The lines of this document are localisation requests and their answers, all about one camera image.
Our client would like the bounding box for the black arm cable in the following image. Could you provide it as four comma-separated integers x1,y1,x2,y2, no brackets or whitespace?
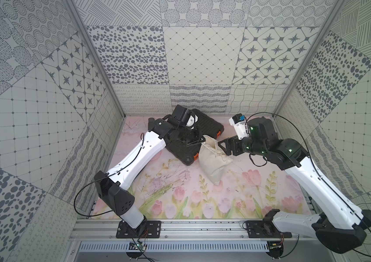
73,132,146,219
245,112,371,258

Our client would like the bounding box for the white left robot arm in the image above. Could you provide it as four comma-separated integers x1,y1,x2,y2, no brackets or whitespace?
94,105,203,233

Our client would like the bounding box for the aluminium mounting rail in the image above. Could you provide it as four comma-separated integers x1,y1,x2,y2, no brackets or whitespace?
69,219,325,254

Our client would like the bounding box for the black plastic tool case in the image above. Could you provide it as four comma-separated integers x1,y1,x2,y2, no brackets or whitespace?
164,109,225,167

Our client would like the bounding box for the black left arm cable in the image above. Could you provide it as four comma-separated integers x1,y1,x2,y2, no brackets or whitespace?
73,132,146,219

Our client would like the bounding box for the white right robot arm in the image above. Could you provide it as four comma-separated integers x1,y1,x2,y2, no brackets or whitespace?
218,114,371,254

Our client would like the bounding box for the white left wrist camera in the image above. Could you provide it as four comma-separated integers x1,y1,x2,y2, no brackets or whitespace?
186,112,198,129

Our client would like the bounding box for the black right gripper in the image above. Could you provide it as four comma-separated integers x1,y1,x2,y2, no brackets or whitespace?
217,134,267,157

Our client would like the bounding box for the beige cloth soil bag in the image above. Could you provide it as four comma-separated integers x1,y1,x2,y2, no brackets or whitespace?
198,135,232,186

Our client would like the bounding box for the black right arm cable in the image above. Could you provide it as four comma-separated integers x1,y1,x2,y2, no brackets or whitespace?
245,112,371,258

